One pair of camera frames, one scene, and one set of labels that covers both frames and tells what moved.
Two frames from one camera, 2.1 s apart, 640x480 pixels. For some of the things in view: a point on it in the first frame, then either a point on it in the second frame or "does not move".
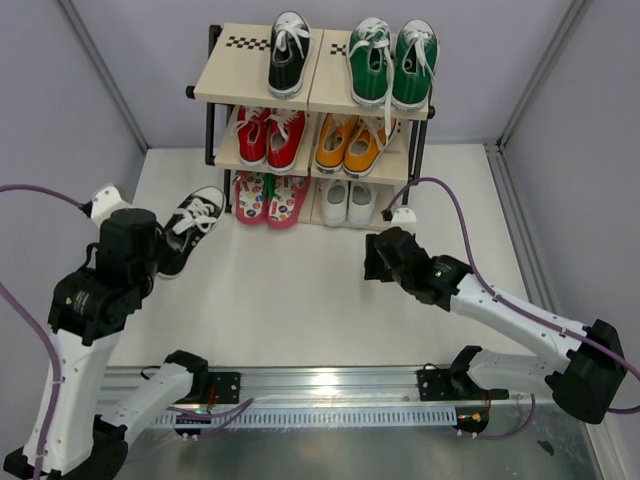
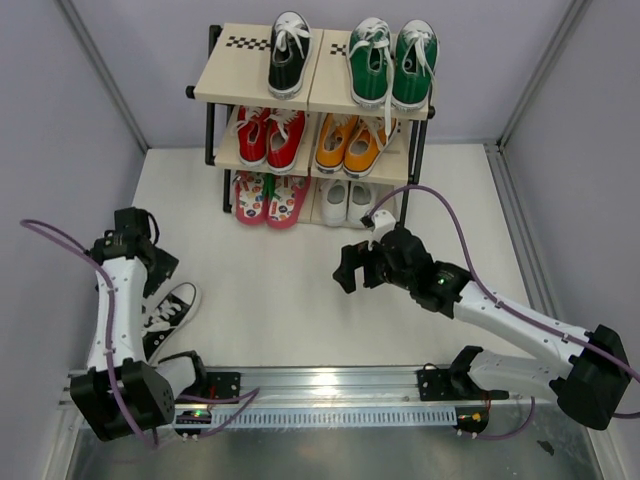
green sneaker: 415,60 does not move
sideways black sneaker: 187,229 → 162,320
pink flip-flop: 283,206 does not move
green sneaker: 370,60 does not move
